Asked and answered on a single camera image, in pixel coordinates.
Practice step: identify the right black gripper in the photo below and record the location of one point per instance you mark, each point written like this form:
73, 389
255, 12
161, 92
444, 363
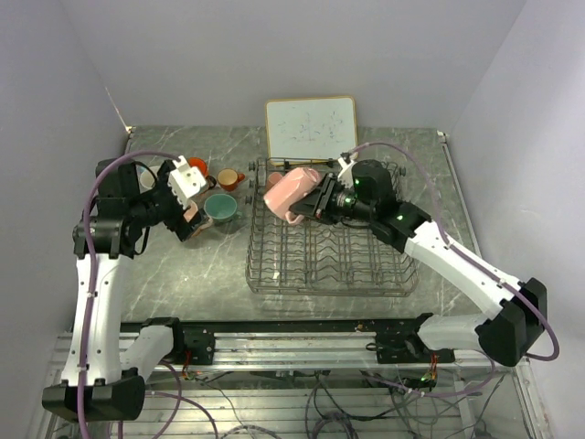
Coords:
318, 203

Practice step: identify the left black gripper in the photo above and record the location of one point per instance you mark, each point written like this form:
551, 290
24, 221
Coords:
177, 223

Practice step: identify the pale pink gradient mug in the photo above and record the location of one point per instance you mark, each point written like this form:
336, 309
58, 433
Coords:
198, 219

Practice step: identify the light blue mug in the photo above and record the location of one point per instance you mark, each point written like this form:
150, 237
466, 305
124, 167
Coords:
147, 177

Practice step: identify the pink faceted mug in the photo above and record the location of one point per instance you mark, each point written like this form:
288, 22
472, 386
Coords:
291, 188

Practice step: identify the large orange mug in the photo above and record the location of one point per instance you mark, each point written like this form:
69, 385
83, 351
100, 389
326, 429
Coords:
202, 166

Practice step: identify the mint green cup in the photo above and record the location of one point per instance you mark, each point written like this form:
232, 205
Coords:
222, 208

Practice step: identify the small orange cup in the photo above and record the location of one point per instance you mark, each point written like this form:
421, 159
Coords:
229, 179

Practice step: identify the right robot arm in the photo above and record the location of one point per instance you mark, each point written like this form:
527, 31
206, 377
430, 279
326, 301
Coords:
512, 313

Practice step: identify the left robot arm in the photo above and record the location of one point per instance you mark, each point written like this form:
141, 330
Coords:
101, 383

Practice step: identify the salmon pink mug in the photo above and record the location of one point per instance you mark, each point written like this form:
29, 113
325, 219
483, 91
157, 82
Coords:
273, 179

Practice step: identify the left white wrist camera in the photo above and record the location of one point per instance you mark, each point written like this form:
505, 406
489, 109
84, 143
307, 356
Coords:
186, 181

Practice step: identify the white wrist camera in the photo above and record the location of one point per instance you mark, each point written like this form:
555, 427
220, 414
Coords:
346, 162
186, 181

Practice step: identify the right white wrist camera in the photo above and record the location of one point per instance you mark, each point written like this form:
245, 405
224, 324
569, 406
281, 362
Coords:
346, 162

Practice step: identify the grey wire dish rack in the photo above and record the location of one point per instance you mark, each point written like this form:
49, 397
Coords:
318, 259

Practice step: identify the white whiteboard with wooden frame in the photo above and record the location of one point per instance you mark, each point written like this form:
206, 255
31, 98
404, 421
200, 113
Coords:
310, 128

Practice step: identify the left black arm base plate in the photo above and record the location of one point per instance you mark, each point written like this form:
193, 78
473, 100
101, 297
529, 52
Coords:
193, 344

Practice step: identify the aluminium frame rail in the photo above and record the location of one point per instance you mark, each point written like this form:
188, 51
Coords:
234, 351

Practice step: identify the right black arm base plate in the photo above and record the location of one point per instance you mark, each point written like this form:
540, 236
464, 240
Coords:
396, 341

